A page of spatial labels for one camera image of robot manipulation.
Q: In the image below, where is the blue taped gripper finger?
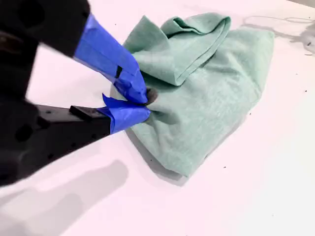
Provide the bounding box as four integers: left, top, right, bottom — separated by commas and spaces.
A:
31, 93, 151, 163
41, 0, 158, 105

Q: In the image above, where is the pale green T-shirt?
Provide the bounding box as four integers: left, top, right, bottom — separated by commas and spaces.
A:
110, 12, 275, 187

